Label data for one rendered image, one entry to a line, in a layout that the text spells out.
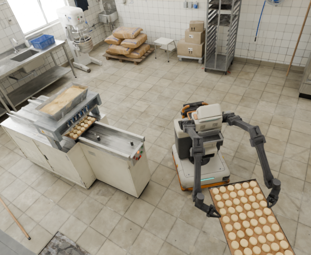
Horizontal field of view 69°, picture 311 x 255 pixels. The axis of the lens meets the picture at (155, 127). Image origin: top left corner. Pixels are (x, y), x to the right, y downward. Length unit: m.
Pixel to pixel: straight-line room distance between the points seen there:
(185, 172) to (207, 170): 0.28
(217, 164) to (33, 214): 2.47
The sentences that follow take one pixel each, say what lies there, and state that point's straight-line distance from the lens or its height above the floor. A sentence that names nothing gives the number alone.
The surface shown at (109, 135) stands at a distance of 2.70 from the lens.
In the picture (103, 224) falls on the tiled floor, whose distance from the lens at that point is 3.04.
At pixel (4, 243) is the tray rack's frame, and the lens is 1.10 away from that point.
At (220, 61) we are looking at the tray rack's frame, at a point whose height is 0.15.
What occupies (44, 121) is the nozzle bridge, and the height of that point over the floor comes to 1.18.
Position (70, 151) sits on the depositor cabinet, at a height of 0.82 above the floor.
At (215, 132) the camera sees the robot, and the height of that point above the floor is 1.00.
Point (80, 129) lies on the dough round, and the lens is 2.82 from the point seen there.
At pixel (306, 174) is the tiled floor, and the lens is 3.57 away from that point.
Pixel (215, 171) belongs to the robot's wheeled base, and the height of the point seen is 0.28.
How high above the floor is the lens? 2.64
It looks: 43 degrees down
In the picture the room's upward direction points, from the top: 8 degrees counter-clockwise
